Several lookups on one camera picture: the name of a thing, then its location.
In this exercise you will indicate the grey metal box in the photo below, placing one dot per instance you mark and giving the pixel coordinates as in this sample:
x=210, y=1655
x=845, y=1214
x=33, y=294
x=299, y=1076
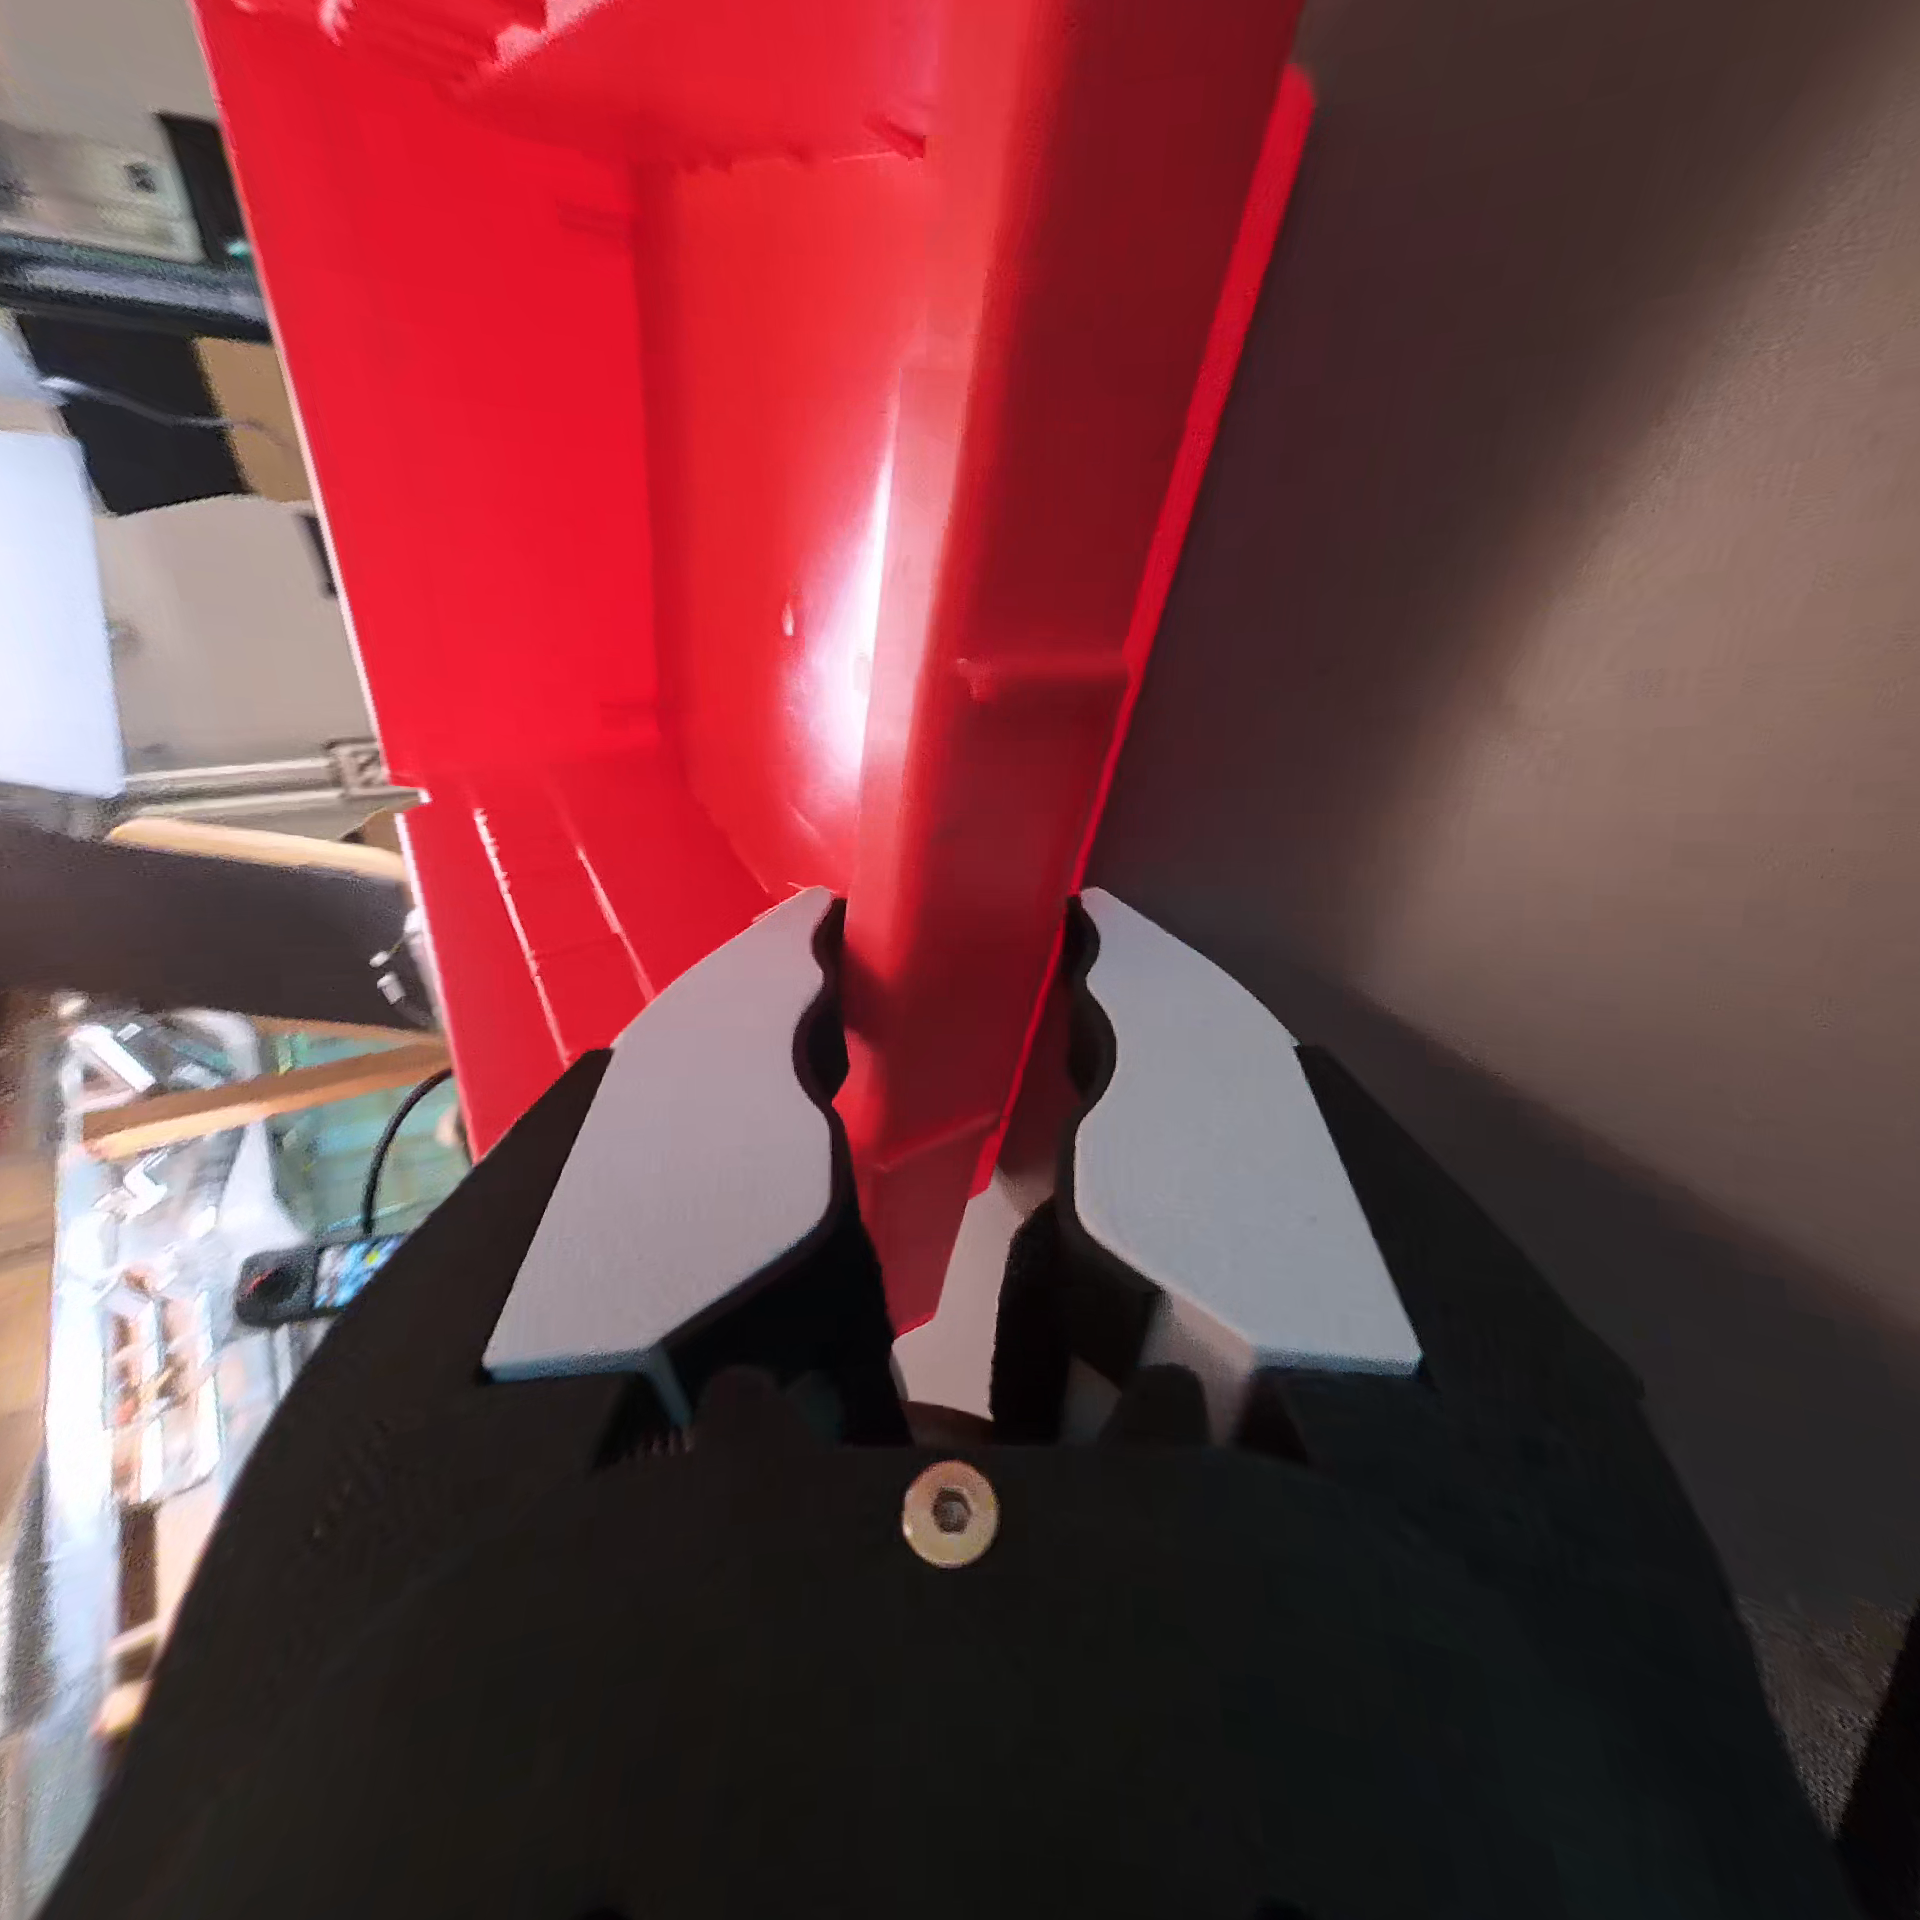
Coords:
x=90, y=187

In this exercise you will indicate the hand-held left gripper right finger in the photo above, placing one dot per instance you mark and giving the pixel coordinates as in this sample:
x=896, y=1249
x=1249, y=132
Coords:
x=1227, y=1186

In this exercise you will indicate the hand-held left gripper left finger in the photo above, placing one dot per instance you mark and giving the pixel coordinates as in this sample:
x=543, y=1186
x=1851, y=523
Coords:
x=674, y=1186

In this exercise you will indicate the aluminium extrusion bar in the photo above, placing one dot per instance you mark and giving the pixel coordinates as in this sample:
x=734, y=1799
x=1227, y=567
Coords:
x=252, y=781

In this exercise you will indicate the small black device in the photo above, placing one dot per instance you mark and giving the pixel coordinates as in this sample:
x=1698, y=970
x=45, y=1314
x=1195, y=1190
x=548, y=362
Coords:
x=310, y=1277

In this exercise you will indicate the wooden bar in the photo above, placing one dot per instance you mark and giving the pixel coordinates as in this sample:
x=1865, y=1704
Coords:
x=271, y=1096

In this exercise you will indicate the red plastic storage bin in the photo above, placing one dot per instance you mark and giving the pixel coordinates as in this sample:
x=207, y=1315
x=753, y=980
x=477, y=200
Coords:
x=599, y=450

